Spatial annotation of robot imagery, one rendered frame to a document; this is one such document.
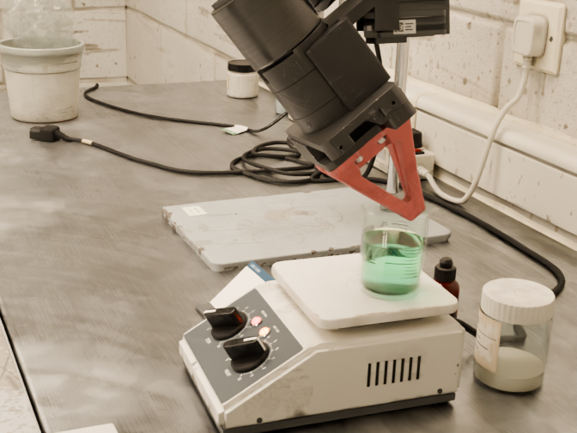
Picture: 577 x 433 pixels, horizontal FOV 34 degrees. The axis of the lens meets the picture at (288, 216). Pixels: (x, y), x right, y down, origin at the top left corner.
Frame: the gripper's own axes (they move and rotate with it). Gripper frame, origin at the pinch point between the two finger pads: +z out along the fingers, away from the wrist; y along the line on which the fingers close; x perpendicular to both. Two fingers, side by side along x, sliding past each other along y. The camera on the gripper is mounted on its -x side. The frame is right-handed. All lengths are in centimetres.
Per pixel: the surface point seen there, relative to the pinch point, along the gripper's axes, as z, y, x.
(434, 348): 11.0, 2.1, 4.8
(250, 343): 1.1, 3.1, 15.3
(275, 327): 2.7, 6.0, 13.2
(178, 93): -2, 121, 0
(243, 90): 5, 115, -9
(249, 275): 3.8, 23.7, 12.1
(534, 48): 12, 44, -32
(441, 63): 13, 68, -29
